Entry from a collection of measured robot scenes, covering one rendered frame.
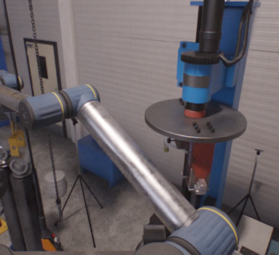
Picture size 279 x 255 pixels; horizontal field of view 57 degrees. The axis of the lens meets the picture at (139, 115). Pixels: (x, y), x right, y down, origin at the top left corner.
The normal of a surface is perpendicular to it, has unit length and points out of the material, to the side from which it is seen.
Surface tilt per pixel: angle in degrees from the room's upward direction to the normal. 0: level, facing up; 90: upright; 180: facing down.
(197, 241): 12
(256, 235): 0
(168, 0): 90
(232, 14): 90
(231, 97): 90
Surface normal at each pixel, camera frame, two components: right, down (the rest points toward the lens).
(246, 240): 0.01, -0.92
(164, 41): -0.59, 0.31
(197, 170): 0.04, 0.39
